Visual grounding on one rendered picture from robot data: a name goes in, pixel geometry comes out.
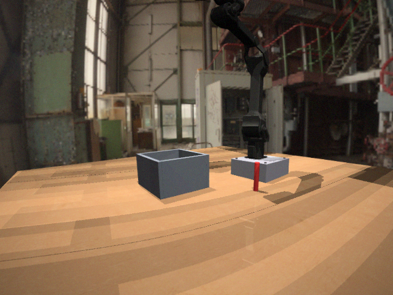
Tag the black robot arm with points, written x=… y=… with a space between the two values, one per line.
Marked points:
x=254 y=125

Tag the red peg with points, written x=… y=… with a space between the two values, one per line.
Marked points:
x=256 y=176

